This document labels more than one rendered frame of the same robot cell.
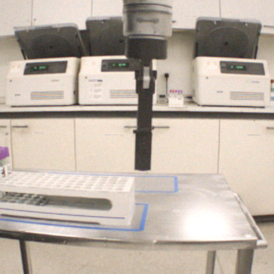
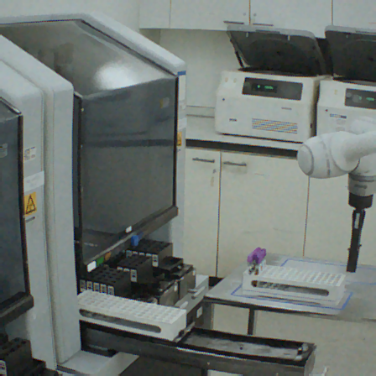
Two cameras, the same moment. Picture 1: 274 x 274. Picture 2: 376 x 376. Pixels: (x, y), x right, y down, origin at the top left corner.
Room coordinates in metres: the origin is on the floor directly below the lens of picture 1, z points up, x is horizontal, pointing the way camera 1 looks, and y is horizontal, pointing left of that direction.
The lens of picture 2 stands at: (-1.31, -0.17, 1.61)
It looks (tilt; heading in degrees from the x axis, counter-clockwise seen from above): 14 degrees down; 18
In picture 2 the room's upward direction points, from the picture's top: 1 degrees clockwise
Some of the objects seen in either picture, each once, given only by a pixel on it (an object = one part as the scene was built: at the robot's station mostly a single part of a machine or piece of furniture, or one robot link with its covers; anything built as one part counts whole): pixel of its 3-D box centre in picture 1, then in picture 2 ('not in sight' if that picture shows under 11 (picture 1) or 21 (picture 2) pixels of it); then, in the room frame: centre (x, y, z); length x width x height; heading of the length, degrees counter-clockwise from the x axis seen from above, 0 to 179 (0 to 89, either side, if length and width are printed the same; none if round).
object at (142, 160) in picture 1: (143, 151); (352, 260); (0.66, -0.01, 0.94); 0.03 x 0.01 x 0.07; 91
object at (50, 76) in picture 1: (49, 65); (276, 78); (2.91, 0.72, 1.22); 0.62 x 0.56 x 0.64; 175
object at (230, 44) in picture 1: (228, 62); not in sight; (2.84, -0.71, 1.25); 0.62 x 0.56 x 0.69; 177
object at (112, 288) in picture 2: not in sight; (119, 287); (0.45, 0.62, 0.85); 0.12 x 0.02 x 0.06; 178
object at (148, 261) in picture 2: not in sight; (142, 271); (0.61, 0.61, 0.85); 0.12 x 0.02 x 0.06; 177
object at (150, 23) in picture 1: (147, 23); (362, 182); (0.66, -0.02, 1.17); 0.09 x 0.09 x 0.06
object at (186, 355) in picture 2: not in sight; (190, 347); (0.29, 0.35, 0.78); 0.73 x 0.14 x 0.09; 87
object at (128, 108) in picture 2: not in sight; (59, 124); (0.54, 0.85, 1.28); 0.61 x 0.51 x 0.63; 177
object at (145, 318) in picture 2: not in sight; (126, 316); (0.30, 0.53, 0.83); 0.30 x 0.10 x 0.06; 87
